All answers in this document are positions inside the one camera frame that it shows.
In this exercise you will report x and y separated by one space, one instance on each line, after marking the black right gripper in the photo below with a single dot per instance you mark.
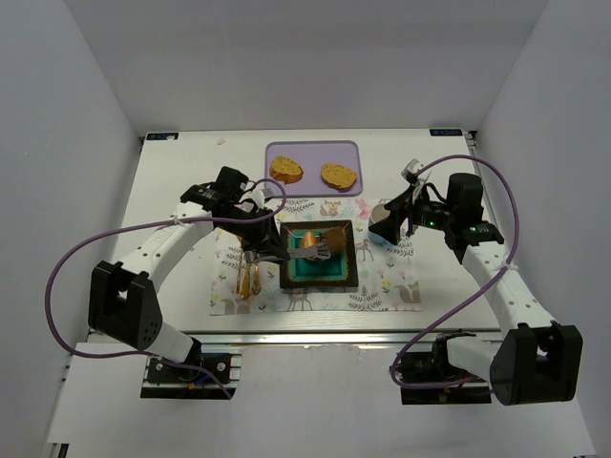
401 221

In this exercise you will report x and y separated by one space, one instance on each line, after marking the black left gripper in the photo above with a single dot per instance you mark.
261 243

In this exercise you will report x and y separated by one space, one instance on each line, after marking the orange glazed bread roll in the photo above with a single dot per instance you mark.
310 240

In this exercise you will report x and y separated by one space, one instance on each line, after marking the silver serving tongs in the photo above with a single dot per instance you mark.
319 251

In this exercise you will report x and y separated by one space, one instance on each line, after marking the brown chocolate bun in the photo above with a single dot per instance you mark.
335 239

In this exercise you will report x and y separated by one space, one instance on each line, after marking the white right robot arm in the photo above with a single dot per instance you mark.
538 358

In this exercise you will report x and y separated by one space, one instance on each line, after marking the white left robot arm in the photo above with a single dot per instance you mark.
124 294

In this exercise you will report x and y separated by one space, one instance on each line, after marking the right yellow bread slice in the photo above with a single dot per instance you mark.
338 176

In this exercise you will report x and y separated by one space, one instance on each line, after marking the yellow bread slice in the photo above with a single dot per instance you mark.
285 170
338 176

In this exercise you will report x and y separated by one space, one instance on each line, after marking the left yellow bread slice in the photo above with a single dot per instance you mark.
285 170

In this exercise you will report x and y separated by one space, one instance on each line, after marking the blue ceramic mug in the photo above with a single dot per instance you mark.
383 229

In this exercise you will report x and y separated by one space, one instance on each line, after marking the gold spoon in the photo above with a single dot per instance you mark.
239 278

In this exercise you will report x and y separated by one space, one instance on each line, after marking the gold fork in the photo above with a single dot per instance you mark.
256 286

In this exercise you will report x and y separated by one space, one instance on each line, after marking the animal print placemat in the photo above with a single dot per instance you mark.
387 274

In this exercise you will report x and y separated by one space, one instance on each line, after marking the gold knife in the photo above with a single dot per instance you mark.
245 290

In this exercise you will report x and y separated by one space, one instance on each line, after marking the green black square plate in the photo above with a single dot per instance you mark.
340 270

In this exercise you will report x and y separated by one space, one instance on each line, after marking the right blue table label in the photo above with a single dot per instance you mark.
445 132

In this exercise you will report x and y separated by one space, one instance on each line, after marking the blue table label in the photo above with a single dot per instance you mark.
445 132
162 137

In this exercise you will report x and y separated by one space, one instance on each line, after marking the left blue table label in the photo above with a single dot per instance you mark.
162 137

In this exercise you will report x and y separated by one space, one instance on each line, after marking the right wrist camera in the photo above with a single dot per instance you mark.
411 171

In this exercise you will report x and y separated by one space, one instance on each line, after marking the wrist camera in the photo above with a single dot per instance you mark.
411 171
231 183

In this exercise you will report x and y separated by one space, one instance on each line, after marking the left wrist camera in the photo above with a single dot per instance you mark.
231 183

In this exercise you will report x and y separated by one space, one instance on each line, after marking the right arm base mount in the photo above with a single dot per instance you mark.
433 368

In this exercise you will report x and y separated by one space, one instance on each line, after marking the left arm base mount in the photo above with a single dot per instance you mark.
165 382

